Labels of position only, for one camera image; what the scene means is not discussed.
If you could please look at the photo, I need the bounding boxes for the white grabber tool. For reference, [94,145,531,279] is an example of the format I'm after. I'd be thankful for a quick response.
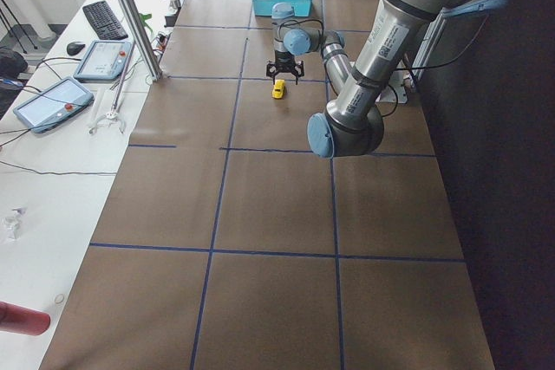
[88,55,131,135]

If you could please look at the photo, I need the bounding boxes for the aluminium frame post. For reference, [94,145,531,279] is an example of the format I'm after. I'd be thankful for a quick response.
[118,0,162,81]

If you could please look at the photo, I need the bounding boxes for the teach pendant tablet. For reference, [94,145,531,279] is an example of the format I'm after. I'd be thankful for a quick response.
[13,77,94,134]
[73,40,132,82]

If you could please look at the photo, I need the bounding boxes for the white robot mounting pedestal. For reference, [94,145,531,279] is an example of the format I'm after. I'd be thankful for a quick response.
[377,62,410,105]

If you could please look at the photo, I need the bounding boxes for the yellow beetle toy car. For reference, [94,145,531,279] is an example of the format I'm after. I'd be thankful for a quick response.
[271,79,286,100]

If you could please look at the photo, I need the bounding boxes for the black computer mouse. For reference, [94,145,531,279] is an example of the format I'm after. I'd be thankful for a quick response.
[66,42,86,56]

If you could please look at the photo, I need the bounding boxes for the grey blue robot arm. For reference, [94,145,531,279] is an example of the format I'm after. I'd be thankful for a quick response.
[266,0,508,158]

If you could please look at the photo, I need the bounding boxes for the black computer keyboard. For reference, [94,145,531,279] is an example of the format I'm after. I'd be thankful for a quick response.
[82,1,128,41]

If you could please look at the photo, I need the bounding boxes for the red cylinder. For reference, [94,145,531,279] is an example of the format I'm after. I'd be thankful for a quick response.
[1,302,51,335]

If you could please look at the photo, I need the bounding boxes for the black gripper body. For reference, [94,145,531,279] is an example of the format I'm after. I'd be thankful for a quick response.
[266,52,304,76]

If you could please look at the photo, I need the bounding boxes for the far teach pendant tablet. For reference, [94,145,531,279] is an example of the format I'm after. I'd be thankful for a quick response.
[73,40,132,82]

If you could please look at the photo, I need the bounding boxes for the near teach pendant tablet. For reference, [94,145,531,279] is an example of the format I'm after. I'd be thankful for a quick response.
[13,77,94,134]

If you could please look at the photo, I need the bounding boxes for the brown paper table cover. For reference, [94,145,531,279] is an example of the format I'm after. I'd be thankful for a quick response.
[41,0,493,369]

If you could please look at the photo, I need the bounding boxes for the crumpled white paper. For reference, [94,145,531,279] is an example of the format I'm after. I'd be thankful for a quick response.
[1,207,27,243]

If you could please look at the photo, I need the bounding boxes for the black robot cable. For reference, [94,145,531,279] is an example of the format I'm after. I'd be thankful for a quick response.
[277,17,478,118]

